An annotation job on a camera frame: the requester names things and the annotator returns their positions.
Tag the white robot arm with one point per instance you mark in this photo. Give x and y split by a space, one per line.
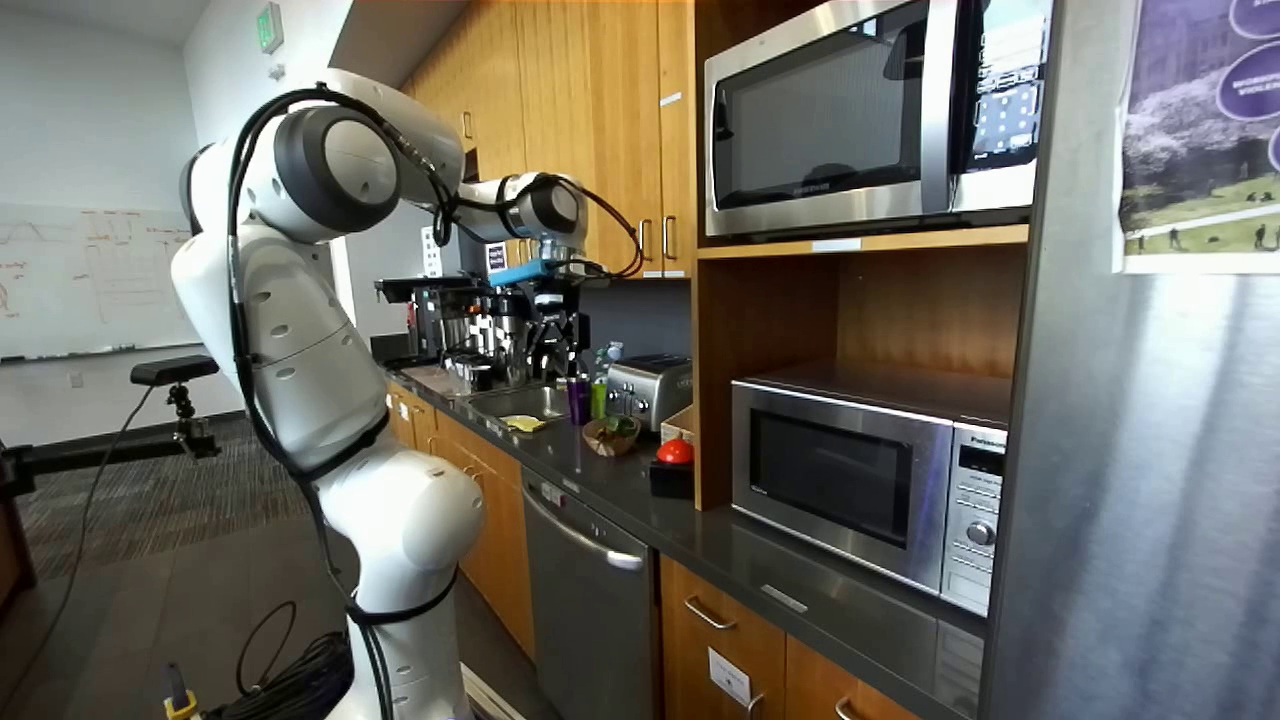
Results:
339 152

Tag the lower stainless steel microwave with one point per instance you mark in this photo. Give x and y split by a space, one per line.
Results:
896 473

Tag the stainless steel microwave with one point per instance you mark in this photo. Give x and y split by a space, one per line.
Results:
896 473
876 112

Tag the upper stainless steel microwave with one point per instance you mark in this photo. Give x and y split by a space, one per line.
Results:
876 112

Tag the stainless steel toaster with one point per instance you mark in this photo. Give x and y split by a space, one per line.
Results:
651 388

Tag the green cup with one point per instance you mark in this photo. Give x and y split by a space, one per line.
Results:
597 399

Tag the purple tumbler cup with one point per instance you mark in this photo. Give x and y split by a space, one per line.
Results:
578 403

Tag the wooden bowl with vegetables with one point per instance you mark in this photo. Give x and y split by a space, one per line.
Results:
609 435

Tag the yellow sponge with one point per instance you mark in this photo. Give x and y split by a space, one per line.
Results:
524 427

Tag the black espresso machine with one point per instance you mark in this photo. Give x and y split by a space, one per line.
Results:
502 329

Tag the stainless steel dishwasher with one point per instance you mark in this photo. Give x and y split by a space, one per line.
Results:
594 607

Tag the wooden upper cabinets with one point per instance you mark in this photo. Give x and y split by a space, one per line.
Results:
594 91

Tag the wooden lower cabinet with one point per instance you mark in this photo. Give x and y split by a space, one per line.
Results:
726 661

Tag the stainless steel refrigerator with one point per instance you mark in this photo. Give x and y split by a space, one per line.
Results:
1138 567

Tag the poster on refrigerator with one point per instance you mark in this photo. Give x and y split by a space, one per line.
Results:
1201 139

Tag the black stool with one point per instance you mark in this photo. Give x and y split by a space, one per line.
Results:
176 436

